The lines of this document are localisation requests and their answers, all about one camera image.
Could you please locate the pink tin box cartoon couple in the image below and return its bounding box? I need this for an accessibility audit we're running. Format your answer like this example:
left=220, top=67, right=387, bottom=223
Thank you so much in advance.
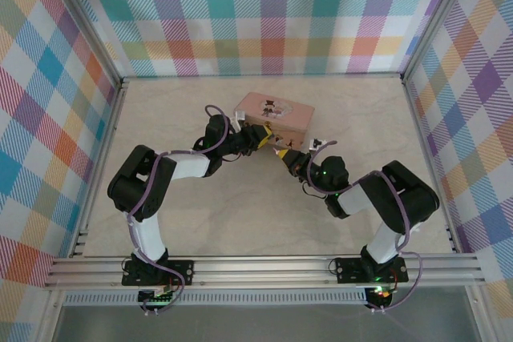
left=233, top=91, right=317, bottom=150

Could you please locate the controller board orange part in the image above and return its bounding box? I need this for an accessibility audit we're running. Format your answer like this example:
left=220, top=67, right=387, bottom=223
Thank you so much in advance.
left=366, top=284, right=397, bottom=304

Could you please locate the grey metal panel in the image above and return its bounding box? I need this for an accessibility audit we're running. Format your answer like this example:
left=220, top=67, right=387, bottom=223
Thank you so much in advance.
left=55, top=304, right=480, bottom=342

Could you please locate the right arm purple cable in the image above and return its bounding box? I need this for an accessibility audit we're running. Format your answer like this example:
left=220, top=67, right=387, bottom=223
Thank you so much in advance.
left=306, top=139, right=425, bottom=314

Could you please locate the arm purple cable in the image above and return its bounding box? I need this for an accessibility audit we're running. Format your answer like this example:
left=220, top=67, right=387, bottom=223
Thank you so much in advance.
left=127, top=104, right=230, bottom=316
left=306, top=139, right=425, bottom=314

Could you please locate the aluminium side floor rail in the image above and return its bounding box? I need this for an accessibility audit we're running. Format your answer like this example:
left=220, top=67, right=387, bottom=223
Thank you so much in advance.
left=400, top=73, right=462, bottom=255
left=68, top=79, right=130, bottom=259

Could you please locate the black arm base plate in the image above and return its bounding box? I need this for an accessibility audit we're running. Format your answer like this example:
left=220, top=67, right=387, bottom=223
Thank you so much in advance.
left=335, top=256, right=409, bottom=284
left=121, top=260, right=196, bottom=287

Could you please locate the aluminium mounting rail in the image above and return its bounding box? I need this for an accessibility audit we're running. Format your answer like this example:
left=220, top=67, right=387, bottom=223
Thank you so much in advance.
left=42, top=252, right=484, bottom=292

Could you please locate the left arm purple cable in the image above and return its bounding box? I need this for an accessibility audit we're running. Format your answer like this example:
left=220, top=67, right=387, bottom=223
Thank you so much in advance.
left=127, top=104, right=230, bottom=316

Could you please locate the slotted grey cable duct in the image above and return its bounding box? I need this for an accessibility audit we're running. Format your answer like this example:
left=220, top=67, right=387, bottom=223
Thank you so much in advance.
left=63, top=288, right=368, bottom=306

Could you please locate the aluminium frame post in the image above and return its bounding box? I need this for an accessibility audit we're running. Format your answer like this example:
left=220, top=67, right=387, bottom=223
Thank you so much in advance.
left=39, top=0, right=126, bottom=86
left=399, top=0, right=482, bottom=83

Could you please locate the aluminium outer frame leg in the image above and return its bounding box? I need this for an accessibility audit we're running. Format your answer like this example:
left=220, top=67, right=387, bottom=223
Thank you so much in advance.
left=36, top=288, right=66, bottom=342
left=467, top=285, right=495, bottom=342

